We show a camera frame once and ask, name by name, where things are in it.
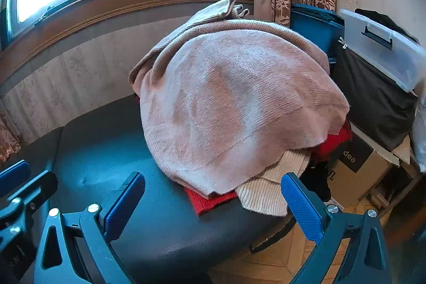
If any black garment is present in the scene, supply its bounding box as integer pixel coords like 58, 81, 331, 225
300, 161, 331, 201

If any black padded bench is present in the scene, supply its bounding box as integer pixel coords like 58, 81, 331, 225
0, 94, 297, 284

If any cream ribbed knit garment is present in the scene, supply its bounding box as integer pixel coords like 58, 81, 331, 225
236, 149, 312, 217

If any black cloth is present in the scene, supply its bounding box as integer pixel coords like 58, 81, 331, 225
354, 9, 418, 42

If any white bag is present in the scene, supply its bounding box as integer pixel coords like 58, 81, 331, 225
411, 111, 426, 171

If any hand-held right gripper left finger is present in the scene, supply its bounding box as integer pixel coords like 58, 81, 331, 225
33, 171, 147, 284

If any bright red garment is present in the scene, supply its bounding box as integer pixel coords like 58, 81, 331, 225
184, 186, 241, 216

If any blue storage bin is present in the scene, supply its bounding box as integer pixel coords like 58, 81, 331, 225
290, 3, 347, 68

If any black fabric bag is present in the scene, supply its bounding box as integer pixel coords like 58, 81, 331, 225
331, 44, 418, 151

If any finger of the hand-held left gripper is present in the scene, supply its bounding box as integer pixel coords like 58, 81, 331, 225
0, 170, 59, 231
0, 160, 31, 188

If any pink knit sweater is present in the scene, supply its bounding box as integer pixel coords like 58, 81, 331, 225
128, 0, 351, 200

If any wooden frame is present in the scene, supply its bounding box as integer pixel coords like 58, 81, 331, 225
366, 158, 423, 215

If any cardboard box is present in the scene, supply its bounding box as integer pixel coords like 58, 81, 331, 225
326, 124, 413, 208

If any dark red sweater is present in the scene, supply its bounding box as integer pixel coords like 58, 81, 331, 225
309, 122, 353, 166

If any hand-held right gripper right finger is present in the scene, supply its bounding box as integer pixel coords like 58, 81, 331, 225
280, 172, 393, 284

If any clear plastic storage box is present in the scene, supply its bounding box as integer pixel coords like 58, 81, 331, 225
339, 9, 426, 92

